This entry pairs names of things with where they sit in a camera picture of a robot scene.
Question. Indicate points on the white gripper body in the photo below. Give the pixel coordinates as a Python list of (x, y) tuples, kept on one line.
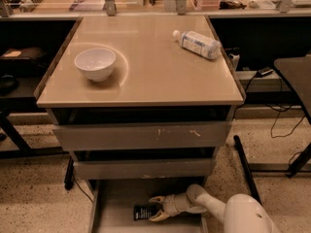
[(169, 204)]

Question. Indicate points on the dark blue rxbar wrapper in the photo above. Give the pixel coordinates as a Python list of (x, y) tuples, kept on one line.
[(141, 212)]

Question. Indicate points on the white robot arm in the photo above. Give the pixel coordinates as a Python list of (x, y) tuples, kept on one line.
[(240, 214)]

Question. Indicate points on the open bottom drawer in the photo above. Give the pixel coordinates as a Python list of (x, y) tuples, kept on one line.
[(115, 200)]

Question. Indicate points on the top drawer front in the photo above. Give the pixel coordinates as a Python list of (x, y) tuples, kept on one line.
[(142, 136)]

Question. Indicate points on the middle drawer front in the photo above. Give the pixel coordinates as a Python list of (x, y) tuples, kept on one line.
[(144, 169)]

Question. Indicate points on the grey drawer cabinet with counter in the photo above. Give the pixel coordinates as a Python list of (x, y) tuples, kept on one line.
[(154, 81)]

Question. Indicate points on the black table leg base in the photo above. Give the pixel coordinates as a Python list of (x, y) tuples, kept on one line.
[(246, 168)]

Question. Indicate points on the black cabinet caster leg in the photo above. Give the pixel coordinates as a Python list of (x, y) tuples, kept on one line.
[(68, 180)]

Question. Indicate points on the white ceramic bowl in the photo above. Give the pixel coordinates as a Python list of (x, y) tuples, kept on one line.
[(96, 64)]

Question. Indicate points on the clear plastic water bottle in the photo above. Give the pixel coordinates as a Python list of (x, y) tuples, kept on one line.
[(197, 43)]

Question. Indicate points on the black power adapter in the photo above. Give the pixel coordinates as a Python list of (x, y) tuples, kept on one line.
[(264, 72)]

